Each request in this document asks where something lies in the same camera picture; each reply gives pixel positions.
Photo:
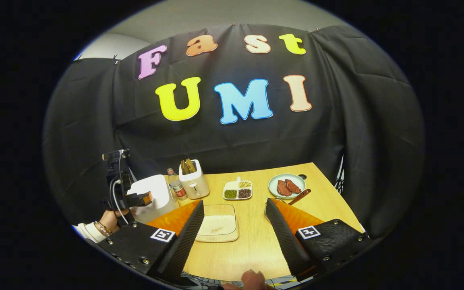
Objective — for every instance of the clear bottle red label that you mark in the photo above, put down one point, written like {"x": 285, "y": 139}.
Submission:
{"x": 177, "y": 187}

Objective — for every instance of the clear tray of rice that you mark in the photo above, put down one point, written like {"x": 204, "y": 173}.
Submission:
{"x": 218, "y": 223}

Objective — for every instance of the red meat slice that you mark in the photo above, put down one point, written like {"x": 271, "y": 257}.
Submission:
{"x": 283, "y": 188}
{"x": 293, "y": 186}

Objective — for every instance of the pale green plate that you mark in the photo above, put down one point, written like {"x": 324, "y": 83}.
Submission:
{"x": 272, "y": 186}

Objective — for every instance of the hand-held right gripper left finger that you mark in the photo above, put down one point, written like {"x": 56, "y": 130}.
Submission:
{"x": 185, "y": 245}

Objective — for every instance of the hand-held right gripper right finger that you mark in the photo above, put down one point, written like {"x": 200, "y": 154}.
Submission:
{"x": 286, "y": 245}

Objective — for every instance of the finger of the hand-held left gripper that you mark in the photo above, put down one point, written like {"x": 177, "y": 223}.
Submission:
{"x": 137, "y": 199}

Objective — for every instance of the white divided bean dish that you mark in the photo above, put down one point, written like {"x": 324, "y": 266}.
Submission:
{"x": 238, "y": 189}

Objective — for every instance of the black backdrop cloth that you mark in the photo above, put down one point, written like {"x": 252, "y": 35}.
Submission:
{"x": 336, "y": 121}

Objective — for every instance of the toast slice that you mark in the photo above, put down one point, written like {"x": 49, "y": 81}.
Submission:
{"x": 185, "y": 166}
{"x": 191, "y": 165}

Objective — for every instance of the white rice cooker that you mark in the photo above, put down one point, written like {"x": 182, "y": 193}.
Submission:
{"x": 155, "y": 193}

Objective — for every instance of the black backdrop clip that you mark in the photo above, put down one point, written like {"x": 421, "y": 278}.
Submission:
{"x": 115, "y": 59}

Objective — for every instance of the white toaster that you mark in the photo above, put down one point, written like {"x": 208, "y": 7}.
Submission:
{"x": 195, "y": 185}

